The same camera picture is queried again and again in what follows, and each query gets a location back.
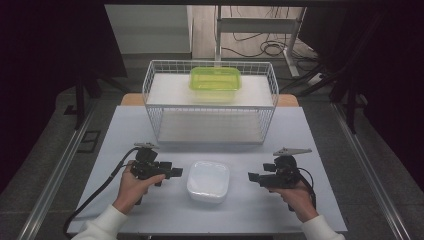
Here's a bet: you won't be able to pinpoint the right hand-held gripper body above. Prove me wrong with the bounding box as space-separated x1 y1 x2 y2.
259 147 313 190

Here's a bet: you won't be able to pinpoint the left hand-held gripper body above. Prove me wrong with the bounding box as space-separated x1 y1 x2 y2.
129 142 173 188

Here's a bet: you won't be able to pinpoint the white plastic container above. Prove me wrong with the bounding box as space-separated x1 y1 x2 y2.
186 160 231 205

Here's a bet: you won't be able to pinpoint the white wire rack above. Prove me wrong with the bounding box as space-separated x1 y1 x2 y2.
141 59 280 146

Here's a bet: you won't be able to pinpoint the clear container with green lid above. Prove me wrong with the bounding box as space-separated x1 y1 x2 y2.
188 66 243 103

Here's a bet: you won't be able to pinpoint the person's left hand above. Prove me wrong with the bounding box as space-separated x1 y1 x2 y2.
112 159 167 215

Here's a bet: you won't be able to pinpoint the person's right hand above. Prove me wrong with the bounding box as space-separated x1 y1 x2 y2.
267 184 318 223

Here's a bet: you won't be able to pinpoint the black metal stand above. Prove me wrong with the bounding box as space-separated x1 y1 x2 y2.
73 73 130 131
279 13 384 135

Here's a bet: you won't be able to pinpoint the white power strip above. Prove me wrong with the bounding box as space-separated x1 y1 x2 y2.
305 72 324 87

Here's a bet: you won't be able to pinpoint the white cabinet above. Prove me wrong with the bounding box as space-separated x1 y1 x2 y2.
104 4 194 55

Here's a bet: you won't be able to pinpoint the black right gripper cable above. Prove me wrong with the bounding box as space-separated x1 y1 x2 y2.
297 167 317 212

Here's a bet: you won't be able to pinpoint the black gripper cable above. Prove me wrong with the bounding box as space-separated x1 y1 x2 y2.
62 147 140 238
297 167 317 212

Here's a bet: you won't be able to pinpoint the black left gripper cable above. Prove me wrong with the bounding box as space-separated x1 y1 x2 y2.
62 147 140 238

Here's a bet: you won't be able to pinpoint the aluminium rail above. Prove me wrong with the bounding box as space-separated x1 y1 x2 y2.
330 102 412 240
16 99 98 240

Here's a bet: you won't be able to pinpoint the black floor cables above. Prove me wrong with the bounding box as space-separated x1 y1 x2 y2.
221 5 318 60

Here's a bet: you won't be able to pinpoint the white metal desk frame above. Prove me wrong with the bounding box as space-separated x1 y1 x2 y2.
214 5 308 78

